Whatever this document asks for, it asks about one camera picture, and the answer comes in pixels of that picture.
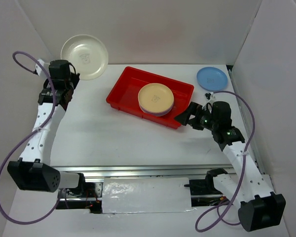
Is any cream white plate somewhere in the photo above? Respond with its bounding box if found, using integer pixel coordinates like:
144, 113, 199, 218
60, 35, 109, 80

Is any yellow plate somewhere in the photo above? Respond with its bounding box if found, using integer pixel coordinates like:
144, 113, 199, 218
138, 83, 174, 113

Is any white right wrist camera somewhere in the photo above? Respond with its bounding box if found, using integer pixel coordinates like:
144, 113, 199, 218
204, 92, 216, 103

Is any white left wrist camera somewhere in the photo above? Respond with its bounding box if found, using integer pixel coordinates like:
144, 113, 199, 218
35, 58, 49, 77

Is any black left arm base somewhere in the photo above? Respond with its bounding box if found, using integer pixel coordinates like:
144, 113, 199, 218
56, 182, 104, 214

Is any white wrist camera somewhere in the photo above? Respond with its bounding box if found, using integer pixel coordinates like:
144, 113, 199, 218
204, 92, 216, 103
35, 58, 49, 77

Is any blue plate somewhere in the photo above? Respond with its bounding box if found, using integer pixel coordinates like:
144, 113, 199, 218
196, 67, 228, 91

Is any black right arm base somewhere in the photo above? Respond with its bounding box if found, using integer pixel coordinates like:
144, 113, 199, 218
184, 168, 228, 207

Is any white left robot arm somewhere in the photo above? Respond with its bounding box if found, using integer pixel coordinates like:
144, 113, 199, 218
7, 60, 87, 197

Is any purple plate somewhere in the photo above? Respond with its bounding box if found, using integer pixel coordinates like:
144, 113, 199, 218
139, 105, 173, 117

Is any red plastic bin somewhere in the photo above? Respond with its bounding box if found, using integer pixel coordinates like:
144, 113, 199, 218
106, 67, 194, 129

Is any white cover sheet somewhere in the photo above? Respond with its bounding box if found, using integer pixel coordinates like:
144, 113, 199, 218
102, 178, 192, 214

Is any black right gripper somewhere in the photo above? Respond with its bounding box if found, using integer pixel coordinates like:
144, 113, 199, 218
174, 101, 218, 131

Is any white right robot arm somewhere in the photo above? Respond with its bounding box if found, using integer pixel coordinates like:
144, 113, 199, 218
175, 101, 286, 232

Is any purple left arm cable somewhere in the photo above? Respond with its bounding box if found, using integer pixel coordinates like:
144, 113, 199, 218
0, 51, 65, 225

